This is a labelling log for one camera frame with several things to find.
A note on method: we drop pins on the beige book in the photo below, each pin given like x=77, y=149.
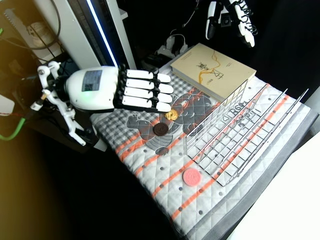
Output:
x=190, y=65

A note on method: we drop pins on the brown toy sandwich cookie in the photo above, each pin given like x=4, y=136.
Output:
x=161, y=129

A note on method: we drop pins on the yellow toy swirl cookie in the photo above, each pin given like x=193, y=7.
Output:
x=172, y=116

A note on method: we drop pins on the pink toy sandwich cookie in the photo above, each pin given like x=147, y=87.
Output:
x=192, y=177

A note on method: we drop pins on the grey power strip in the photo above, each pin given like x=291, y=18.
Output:
x=166, y=48

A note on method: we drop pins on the grey quilt with bear print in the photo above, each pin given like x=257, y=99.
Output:
x=175, y=200

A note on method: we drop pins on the grey column with blue light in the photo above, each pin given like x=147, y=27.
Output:
x=75, y=30

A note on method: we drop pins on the beige twine spool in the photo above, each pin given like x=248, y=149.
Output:
x=41, y=33

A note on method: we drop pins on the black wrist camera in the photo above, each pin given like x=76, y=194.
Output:
x=90, y=136

